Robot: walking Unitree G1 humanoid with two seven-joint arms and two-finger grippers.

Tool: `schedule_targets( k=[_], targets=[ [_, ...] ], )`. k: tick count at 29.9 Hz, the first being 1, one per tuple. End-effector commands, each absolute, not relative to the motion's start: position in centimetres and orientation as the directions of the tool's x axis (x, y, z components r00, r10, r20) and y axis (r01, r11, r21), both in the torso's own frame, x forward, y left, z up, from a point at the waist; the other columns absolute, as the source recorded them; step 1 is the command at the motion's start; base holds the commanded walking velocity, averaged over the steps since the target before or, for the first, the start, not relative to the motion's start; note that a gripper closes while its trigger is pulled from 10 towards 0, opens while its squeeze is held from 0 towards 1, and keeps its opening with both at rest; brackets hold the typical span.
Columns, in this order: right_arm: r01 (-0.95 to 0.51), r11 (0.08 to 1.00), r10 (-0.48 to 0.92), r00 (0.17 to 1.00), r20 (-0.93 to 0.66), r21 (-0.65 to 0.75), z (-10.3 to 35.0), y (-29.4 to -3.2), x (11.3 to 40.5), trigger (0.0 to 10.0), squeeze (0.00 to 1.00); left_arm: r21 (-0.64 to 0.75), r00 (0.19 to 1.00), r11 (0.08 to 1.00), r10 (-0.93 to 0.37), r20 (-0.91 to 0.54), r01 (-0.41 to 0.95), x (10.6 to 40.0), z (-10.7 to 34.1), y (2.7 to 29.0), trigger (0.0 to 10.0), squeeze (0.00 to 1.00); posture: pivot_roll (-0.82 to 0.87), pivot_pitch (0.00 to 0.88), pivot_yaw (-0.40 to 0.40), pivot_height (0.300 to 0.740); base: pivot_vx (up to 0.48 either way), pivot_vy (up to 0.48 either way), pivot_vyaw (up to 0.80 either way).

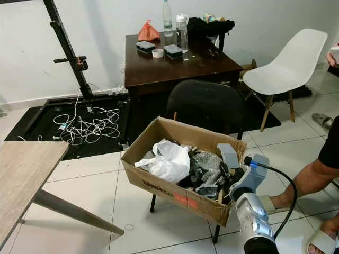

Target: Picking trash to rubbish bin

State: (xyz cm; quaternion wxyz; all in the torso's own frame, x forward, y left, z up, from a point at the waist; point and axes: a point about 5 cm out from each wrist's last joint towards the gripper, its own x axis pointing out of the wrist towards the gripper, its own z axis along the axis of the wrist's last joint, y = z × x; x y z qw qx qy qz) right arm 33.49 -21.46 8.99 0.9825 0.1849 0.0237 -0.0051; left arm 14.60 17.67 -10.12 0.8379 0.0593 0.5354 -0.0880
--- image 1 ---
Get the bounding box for crumpled clear plastic trash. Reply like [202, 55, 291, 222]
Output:
[191, 151, 224, 187]

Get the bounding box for person's hand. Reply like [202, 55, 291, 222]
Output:
[326, 44, 339, 68]

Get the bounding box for white plastic bag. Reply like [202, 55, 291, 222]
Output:
[134, 139, 191, 185]

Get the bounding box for black floor mat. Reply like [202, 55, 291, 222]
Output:
[243, 85, 313, 133]

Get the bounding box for brown cardboard box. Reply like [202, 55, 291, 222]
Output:
[121, 117, 248, 228]

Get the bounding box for person's bare leg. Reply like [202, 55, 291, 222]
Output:
[260, 119, 339, 215]

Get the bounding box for black padded chair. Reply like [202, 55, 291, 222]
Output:
[150, 79, 247, 244]

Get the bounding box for grey slipper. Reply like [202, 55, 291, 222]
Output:
[311, 113, 335, 133]

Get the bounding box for person's foot in slipper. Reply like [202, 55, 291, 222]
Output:
[302, 212, 339, 254]

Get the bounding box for dark brown wooden desk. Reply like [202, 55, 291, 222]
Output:
[124, 31, 243, 144]

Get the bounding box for white plastic chair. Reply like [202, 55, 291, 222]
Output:
[242, 28, 328, 132]

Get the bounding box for light wooden table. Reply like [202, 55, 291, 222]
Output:
[0, 141, 126, 250]

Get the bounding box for small black lidded box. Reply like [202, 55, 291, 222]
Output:
[163, 44, 184, 60]
[136, 41, 156, 54]

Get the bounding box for clear tumbler with lid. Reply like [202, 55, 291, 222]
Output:
[176, 14, 190, 53]

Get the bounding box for black fabric bag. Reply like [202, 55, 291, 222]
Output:
[187, 16, 236, 41]

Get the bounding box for orange plastic bag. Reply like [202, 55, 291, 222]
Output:
[137, 20, 160, 42]

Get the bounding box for clear plastic water bottle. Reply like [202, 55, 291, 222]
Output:
[162, 0, 174, 38]

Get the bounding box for black metal stand pole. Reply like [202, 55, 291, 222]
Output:
[42, 0, 94, 99]

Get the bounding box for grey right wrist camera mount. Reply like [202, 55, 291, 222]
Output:
[217, 143, 271, 202]

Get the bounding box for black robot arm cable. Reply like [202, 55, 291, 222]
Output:
[244, 155, 298, 241]

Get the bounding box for tangled white cables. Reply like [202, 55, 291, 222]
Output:
[52, 97, 122, 147]

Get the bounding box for black floor base plate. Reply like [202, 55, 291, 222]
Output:
[4, 95, 131, 160]

